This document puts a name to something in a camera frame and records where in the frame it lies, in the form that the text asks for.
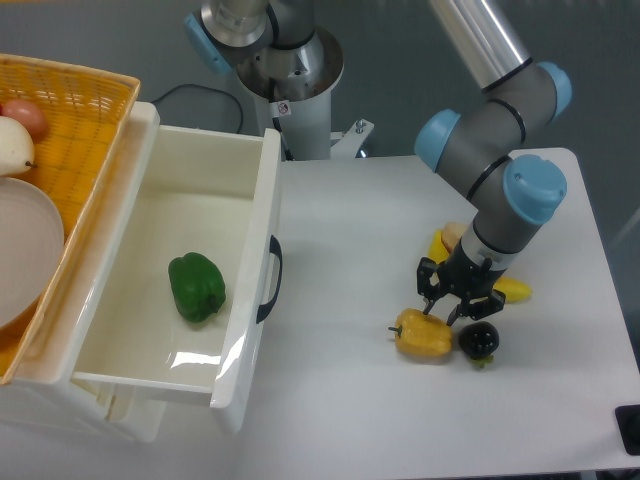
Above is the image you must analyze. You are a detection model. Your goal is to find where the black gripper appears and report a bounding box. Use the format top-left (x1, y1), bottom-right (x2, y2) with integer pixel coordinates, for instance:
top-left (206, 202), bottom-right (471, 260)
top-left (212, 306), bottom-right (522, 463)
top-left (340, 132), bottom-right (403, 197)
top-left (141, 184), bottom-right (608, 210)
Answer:
top-left (417, 244), bottom-right (505, 326)

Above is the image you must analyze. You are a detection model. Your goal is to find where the white top drawer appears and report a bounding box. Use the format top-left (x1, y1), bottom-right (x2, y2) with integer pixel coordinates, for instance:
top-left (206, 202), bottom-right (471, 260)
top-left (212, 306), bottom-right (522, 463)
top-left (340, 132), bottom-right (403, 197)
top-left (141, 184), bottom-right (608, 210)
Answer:
top-left (73, 126), bottom-right (283, 441)

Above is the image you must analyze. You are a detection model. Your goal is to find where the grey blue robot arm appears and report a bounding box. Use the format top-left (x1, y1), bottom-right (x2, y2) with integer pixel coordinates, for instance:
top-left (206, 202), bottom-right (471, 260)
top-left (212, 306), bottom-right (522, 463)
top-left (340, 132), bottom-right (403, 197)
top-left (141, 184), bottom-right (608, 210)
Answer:
top-left (184, 1), bottom-right (572, 322)

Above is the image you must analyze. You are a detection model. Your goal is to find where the white drawer cabinet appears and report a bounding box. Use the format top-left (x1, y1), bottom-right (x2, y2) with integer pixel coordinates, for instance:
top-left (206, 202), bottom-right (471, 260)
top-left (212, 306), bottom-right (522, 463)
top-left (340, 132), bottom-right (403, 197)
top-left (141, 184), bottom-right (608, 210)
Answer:
top-left (1, 102), bottom-right (166, 442)

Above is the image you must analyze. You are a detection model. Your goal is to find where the yellow bell pepper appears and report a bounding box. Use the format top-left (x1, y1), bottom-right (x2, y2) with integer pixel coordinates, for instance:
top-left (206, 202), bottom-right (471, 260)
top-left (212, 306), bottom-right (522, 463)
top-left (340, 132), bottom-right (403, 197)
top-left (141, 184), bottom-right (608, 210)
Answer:
top-left (388, 309), bottom-right (453, 358)

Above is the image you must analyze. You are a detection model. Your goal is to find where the dark purple eggplant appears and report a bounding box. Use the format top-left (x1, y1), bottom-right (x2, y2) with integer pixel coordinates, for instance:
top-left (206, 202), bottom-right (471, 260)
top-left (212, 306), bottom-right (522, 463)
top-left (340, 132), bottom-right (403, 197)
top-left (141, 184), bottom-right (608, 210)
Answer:
top-left (458, 321), bottom-right (500, 369)

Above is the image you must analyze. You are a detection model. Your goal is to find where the toasted bread slice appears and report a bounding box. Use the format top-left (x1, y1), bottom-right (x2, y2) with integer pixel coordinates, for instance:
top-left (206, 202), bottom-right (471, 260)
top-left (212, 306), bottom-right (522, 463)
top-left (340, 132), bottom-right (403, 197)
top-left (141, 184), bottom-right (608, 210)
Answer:
top-left (441, 222), bottom-right (468, 253)

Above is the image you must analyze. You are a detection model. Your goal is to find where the yellow banana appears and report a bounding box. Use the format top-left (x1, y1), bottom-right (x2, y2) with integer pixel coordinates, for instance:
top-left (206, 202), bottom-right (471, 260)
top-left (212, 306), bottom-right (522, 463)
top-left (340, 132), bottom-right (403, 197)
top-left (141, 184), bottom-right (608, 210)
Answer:
top-left (427, 230), bottom-right (532, 303)

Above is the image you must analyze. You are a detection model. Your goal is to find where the green bell pepper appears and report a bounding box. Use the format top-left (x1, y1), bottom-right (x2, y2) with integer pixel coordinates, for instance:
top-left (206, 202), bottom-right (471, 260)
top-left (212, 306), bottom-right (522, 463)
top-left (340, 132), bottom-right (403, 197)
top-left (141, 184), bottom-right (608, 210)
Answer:
top-left (168, 252), bottom-right (226, 324)

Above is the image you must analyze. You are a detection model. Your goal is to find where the yellow woven basket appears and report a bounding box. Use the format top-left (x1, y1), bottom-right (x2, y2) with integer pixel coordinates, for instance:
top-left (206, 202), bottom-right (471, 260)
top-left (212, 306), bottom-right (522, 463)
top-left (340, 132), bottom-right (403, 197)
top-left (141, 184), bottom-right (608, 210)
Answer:
top-left (1, 54), bottom-right (140, 385)

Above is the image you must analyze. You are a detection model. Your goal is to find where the beige round plate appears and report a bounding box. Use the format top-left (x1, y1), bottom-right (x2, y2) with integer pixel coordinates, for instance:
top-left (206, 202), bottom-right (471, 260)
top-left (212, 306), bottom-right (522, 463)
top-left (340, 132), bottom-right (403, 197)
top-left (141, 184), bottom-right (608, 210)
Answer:
top-left (1, 178), bottom-right (64, 327)

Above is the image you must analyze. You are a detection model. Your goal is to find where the white pear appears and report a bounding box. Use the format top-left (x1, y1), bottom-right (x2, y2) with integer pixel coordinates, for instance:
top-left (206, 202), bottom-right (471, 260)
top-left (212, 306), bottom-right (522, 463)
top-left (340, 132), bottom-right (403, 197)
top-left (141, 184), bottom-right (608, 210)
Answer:
top-left (0, 116), bottom-right (37, 177)

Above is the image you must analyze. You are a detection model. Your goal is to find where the red apple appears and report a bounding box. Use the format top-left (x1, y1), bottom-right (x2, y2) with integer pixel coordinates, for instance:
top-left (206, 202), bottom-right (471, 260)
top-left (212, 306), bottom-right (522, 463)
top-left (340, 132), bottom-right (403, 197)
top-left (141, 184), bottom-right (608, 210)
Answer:
top-left (1, 99), bottom-right (49, 142)

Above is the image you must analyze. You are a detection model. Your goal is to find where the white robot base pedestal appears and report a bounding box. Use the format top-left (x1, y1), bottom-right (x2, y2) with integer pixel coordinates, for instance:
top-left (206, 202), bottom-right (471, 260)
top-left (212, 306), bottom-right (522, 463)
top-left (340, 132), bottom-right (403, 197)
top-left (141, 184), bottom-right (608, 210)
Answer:
top-left (236, 27), bottom-right (374, 161)

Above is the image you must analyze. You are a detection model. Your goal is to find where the black cable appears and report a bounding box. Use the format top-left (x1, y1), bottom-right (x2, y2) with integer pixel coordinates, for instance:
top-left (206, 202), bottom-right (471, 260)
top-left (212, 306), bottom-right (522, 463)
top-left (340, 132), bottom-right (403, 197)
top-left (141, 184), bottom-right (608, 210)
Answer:
top-left (149, 82), bottom-right (244, 134)

